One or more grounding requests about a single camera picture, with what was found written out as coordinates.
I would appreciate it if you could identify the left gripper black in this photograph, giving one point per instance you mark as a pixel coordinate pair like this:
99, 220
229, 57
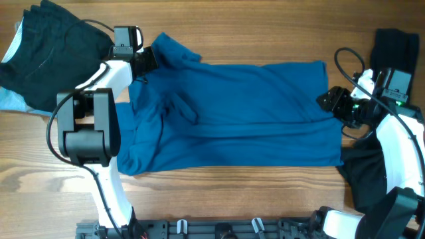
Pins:
147, 60

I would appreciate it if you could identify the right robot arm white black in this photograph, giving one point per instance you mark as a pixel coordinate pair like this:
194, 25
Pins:
382, 104

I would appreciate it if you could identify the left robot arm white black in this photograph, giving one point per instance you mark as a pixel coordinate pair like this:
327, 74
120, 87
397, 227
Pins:
89, 135

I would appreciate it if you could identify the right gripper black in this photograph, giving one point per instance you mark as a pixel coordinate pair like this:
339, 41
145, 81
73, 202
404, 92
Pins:
332, 100

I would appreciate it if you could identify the blue polo shirt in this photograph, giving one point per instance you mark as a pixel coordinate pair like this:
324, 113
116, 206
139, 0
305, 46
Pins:
188, 113

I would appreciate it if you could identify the folded dark navy garment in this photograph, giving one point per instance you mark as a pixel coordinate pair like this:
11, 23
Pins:
58, 52

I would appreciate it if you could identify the folded light blue garment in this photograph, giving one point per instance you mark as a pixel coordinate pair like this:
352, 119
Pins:
11, 101

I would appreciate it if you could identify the black garment with white logo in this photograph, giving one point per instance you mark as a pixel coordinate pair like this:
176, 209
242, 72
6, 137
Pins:
364, 167

